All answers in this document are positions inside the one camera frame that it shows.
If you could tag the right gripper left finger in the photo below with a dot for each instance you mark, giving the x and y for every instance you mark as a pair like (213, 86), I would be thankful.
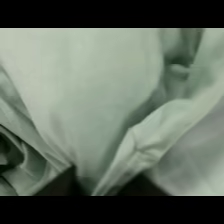
(63, 185)

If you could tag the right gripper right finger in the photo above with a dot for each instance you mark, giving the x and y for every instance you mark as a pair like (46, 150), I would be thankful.
(141, 187)

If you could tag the pale green shirt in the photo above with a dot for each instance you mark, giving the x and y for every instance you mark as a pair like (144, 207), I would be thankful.
(100, 100)

